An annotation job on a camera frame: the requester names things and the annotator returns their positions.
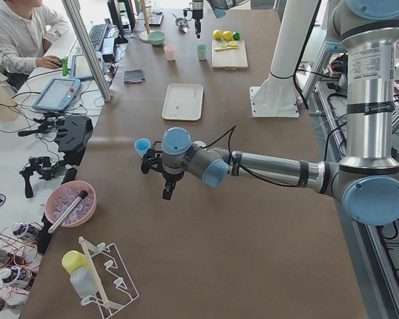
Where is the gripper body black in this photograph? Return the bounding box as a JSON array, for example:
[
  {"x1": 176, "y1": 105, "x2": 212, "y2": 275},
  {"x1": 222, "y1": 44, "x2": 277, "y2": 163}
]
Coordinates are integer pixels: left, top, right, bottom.
[
  {"x1": 183, "y1": 0, "x2": 203, "y2": 21},
  {"x1": 141, "y1": 142, "x2": 183, "y2": 181}
]

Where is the green cup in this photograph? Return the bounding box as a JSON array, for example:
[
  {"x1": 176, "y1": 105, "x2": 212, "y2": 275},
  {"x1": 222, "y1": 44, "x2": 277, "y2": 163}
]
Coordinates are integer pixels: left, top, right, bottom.
[{"x1": 196, "y1": 44, "x2": 207, "y2": 61}]

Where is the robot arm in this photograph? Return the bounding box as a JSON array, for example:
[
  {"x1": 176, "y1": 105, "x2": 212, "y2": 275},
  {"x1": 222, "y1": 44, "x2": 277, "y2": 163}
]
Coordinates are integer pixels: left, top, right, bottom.
[
  {"x1": 141, "y1": 1, "x2": 399, "y2": 226},
  {"x1": 183, "y1": 0, "x2": 247, "y2": 39}
]

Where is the cream rabbit tray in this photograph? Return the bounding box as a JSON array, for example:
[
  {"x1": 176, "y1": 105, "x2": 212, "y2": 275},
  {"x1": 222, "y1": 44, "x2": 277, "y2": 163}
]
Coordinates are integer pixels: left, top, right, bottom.
[{"x1": 162, "y1": 83, "x2": 203, "y2": 121}]

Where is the metal scoop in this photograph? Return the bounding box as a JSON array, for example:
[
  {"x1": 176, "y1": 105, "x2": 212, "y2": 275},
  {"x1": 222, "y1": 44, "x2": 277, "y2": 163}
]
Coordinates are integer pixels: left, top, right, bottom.
[{"x1": 172, "y1": 12, "x2": 190, "y2": 33}]

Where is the blue cup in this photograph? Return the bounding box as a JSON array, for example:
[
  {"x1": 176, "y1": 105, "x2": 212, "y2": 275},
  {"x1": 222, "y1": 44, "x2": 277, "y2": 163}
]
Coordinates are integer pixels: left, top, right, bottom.
[{"x1": 134, "y1": 138, "x2": 152, "y2": 158}]

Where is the whole lemon outer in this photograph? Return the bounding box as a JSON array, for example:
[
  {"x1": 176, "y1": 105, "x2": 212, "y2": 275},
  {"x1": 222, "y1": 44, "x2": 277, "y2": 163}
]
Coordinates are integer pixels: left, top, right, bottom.
[{"x1": 213, "y1": 29, "x2": 222, "y2": 41}]

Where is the whole lemon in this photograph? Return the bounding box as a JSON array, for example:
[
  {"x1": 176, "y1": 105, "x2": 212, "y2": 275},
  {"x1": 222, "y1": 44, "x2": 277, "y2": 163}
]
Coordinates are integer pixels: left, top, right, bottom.
[
  {"x1": 222, "y1": 31, "x2": 233, "y2": 41},
  {"x1": 213, "y1": 29, "x2": 222, "y2": 41}
]

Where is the whole lemon middle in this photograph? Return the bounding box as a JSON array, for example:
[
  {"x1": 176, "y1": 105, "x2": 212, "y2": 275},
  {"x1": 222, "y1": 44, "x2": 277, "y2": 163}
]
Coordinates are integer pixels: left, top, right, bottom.
[{"x1": 222, "y1": 31, "x2": 233, "y2": 41}]

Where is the yellow plastic knife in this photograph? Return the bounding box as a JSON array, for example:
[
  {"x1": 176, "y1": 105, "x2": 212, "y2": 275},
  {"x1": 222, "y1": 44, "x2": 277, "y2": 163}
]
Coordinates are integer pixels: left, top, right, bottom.
[{"x1": 214, "y1": 47, "x2": 239, "y2": 52}]

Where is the pink cup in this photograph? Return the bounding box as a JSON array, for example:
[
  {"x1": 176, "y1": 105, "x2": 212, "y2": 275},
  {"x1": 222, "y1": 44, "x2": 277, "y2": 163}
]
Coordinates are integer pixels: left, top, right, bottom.
[{"x1": 164, "y1": 44, "x2": 176, "y2": 61}]

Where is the green lime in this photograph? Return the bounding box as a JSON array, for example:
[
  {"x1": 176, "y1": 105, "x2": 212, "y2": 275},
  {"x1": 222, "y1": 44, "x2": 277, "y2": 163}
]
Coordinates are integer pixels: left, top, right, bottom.
[{"x1": 233, "y1": 32, "x2": 241, "y2": 41}]

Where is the green bowl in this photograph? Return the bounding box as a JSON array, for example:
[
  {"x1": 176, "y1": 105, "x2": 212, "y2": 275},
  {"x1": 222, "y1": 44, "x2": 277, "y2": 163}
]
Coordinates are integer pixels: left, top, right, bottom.
[{"x1": 148, "y1": 31, "x2": 166, "y2": 46}]

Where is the wooden cutting board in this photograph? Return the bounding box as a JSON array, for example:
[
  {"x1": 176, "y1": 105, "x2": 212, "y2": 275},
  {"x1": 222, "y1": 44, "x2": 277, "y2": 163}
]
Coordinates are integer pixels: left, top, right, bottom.
[{"x1": 212, "y1": 40, "x2": 248, "y2": 70}]

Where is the wooden cup stand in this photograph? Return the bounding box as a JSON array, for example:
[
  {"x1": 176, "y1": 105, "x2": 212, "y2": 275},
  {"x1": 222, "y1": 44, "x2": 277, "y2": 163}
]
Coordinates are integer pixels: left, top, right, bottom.
[{"x1": 138, "y1": 0, "x2": 150, "y2": 43}]

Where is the metal tool in bowl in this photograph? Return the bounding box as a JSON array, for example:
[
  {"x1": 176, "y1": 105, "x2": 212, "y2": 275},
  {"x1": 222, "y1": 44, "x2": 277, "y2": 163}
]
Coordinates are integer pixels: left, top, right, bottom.
[{"x1": 47, "y1": 190, "x2": 88, "y2": 234}]

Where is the black headset device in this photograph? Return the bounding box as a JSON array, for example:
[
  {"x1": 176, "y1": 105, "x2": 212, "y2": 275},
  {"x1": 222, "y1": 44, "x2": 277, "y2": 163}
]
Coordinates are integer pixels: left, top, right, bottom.
[{"x1": 54, "y1": 115, "x2": 93, "y2": 165}]

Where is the grey folded cloth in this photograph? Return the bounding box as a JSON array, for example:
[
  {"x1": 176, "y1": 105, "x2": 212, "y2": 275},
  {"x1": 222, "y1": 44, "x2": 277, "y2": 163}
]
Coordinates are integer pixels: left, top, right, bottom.
[{"x1": 124, "y1": 69, "x2": 144, "y2": 84}]

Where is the pink bowl with ice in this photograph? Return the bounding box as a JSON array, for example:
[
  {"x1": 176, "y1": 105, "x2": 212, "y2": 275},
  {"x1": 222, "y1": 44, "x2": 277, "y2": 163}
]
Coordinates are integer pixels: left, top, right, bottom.
[{"x1": 45, "y1": 180, "x2": 98, "y2": 229}]

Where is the black keyboard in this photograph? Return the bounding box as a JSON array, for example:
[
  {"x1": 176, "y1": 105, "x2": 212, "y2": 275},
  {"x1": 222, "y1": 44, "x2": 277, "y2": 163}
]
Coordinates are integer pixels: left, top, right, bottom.
[{"x1": 88, "y1": 24, "x2": 108, "y2": 51}]

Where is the blue teach pendant near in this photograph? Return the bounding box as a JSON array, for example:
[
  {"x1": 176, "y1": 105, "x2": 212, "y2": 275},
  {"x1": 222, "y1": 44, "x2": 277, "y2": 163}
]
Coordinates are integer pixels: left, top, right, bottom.
[{"x1": 33, "y1": 78, "x2": 81, "y2": 111}]

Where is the blue teach pendant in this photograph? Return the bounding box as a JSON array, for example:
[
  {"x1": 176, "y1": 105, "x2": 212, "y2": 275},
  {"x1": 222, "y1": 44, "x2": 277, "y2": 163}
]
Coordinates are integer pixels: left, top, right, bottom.
[
  {"x1": 33, "y1": 78, "x2": 81, "y2": 111},
  {"x1": 70, "y1": 51, "x2": 104, "y2": 81}
]

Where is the blue teach pendant far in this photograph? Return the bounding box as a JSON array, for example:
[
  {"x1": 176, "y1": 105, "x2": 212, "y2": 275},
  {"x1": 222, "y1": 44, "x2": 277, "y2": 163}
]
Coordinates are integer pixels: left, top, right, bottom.
[{"x1": 70, "y1": 51, "x2": 104, "y2": 81}]

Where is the yellow cup on rack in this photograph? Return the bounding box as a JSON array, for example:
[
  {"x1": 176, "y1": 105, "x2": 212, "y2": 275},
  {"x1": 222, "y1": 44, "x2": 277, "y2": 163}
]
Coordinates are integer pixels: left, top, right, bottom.
[{"x1": 61, "y1": 250, "x2": 90, "y2": 274}]

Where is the clear cup on rack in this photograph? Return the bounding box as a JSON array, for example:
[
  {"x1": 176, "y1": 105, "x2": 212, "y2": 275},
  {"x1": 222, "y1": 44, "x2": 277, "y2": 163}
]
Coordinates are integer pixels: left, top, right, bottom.
[{"x1": 70, "y1": 266, "x2": 98, "y2": 299}]

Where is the seated person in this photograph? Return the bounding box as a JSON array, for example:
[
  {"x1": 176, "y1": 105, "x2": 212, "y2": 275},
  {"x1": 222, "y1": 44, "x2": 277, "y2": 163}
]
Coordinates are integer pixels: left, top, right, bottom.
[{"x1": 0, "y1": 1, "x2": 69, "y2": 74}]

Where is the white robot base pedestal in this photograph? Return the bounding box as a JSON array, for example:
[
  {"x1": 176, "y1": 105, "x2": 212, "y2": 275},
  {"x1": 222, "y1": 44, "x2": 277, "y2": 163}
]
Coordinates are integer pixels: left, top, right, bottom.
[{"x1": 250, "y1": 0, "x2": 321, "y2": 118}]

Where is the white wire drying rack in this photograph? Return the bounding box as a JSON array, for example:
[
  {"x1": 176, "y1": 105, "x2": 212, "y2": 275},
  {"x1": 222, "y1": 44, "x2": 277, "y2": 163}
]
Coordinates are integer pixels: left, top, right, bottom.
[{"x1": 78, "y1": 237, "x2": 140, "y2": 318}]

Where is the aluminium frame post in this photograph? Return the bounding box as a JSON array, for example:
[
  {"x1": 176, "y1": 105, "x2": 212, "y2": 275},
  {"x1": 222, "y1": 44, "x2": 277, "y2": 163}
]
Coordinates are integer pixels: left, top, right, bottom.
[{"x1": 62, "y1": 0, "x2": 112, "y2": 102}]

